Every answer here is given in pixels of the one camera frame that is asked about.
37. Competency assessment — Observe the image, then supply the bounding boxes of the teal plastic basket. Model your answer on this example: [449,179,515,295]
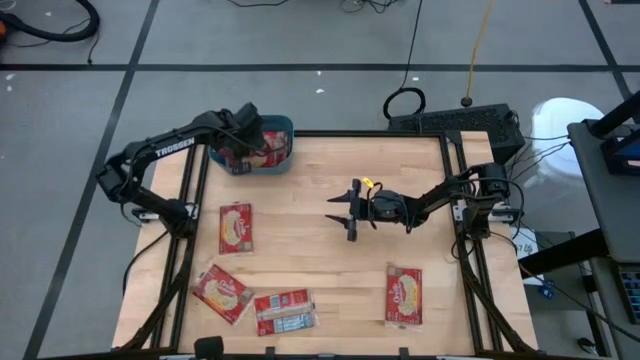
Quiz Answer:
[207,114,295,177]

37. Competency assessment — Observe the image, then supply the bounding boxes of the tangled black cables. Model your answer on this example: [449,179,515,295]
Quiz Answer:
[339,0,401,15]

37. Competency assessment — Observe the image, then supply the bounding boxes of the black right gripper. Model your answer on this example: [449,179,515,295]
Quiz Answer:
[324,178,397,243]

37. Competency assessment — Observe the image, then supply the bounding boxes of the black cart support beam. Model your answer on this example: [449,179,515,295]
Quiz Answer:
[518,228,609,279]

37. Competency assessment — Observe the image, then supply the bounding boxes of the black pole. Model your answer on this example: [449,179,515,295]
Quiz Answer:
[587,89,640,139]

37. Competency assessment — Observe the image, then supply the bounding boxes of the black aluminium table frame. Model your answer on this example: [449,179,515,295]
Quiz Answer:
[119,128,539,360]

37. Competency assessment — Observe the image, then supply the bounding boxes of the grey equipment cart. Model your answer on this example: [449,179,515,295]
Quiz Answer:
[567,119,640,360]

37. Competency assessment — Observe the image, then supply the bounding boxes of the black computer case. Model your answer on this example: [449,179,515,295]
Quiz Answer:
[387,103,526,156]

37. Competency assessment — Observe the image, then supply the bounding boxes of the thin black floor cable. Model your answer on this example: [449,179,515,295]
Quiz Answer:
[224,0,291,9]

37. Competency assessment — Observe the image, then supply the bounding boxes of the black looped cable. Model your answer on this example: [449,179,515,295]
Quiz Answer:
[382,0,428,122]

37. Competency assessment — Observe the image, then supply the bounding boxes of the long black floor cable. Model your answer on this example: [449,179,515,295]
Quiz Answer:
[519,263,640,345]

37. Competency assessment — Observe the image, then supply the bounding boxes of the yellow hanging cable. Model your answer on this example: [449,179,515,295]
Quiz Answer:
[460,0,496,109]

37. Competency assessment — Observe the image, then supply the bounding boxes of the white round stool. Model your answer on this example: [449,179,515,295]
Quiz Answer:
[530,97,606,189]

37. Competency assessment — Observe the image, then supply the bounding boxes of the thick black hose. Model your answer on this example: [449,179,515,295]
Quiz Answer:
[0,0,101,44]

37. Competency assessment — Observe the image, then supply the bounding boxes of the white paper sheet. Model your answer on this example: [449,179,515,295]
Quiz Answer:
[510,227,546,286]

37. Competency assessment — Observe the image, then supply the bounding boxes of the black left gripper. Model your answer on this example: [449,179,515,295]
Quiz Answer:
[219,102,264,175]

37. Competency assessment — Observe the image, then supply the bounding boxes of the dark blue device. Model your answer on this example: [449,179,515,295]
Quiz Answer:
[599,134,640,176]

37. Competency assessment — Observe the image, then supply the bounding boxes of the dark keyboard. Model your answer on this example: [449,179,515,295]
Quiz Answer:
[617,269,640,325]

